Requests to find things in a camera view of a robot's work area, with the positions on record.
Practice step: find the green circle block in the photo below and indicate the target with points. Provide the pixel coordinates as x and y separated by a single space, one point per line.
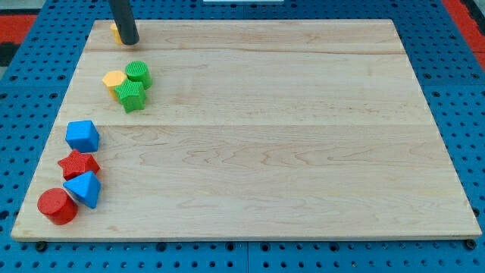
138 71

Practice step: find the yellow heart block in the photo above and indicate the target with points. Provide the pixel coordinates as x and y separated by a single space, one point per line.
115 34

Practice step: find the wooden board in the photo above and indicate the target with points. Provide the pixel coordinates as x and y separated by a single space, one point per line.
256 130

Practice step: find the green star block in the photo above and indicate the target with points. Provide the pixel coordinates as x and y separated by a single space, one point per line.
131 95

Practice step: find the yellow hexagon block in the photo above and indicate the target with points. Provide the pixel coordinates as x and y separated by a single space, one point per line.
113 79

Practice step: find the blue cube block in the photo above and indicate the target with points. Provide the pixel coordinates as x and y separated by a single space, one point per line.
83 136

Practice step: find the blue triangle block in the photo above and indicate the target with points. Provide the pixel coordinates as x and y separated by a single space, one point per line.
85 188

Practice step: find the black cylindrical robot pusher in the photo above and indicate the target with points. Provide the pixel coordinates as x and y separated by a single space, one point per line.
125 22

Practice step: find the red star block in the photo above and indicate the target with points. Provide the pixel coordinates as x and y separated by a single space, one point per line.
77 163

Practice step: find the red cylinder block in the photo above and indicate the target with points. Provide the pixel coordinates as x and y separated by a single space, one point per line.
57 206

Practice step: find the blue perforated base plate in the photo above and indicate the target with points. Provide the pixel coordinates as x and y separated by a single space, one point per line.
38 76

